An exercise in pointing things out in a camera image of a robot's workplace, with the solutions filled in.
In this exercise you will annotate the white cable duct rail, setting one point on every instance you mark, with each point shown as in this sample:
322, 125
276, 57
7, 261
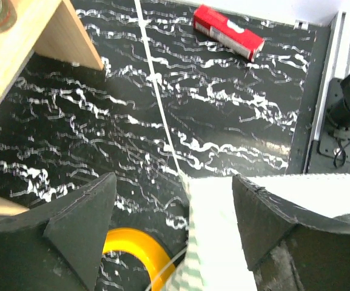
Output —
336, 65

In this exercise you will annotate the wooden shelf unit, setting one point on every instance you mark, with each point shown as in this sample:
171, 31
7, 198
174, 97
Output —
48, 28

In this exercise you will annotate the yellow double bowl holder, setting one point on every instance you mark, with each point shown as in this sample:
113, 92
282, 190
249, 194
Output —
145, 248

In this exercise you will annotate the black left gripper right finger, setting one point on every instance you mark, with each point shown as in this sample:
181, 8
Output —
288, 247

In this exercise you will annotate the green striped pet tent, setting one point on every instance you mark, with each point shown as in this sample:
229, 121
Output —
214, 258

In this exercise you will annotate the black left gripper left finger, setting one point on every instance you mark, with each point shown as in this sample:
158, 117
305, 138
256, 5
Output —
58, 245

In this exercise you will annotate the red snack box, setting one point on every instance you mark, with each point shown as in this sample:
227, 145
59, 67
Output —
220, 28

